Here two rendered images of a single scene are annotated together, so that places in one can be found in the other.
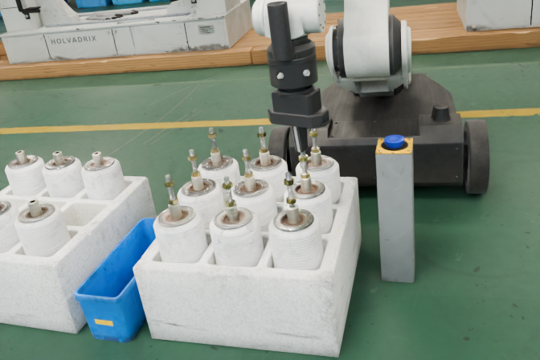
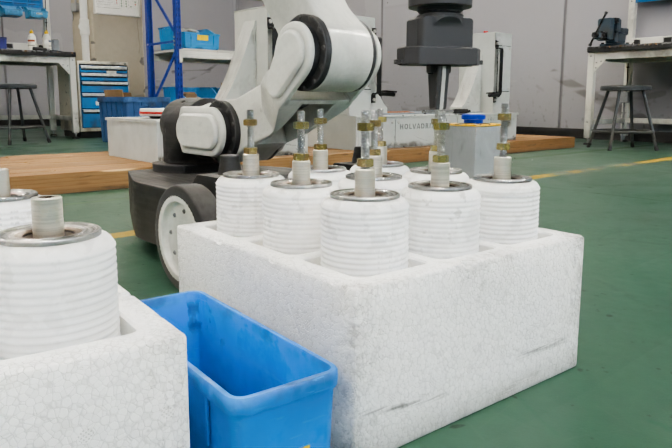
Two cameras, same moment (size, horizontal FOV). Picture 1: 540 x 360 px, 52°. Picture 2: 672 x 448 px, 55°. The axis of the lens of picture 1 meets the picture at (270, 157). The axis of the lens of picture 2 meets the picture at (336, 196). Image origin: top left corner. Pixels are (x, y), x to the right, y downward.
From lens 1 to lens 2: 1.07 m
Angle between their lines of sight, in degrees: 56
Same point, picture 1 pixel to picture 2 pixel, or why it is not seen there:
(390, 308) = not seen: hidden behind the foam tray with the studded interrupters
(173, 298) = (412, 340)
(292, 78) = not seen: outside the picture
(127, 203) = not seen: hidden behind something
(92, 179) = (12, 220)
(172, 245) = (396, 235)
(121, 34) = not seen: outside the picture
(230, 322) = (479, 359)
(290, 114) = (448, 47)
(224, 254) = (463, 235)
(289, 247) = (532, 205)
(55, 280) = (180, 383)
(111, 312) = (316, 416)
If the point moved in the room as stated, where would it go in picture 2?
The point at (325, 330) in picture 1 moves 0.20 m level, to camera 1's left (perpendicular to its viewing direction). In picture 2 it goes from (572, 323) to (524, 377)
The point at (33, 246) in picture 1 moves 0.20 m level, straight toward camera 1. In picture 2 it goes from (83, 312) to (359, 323)
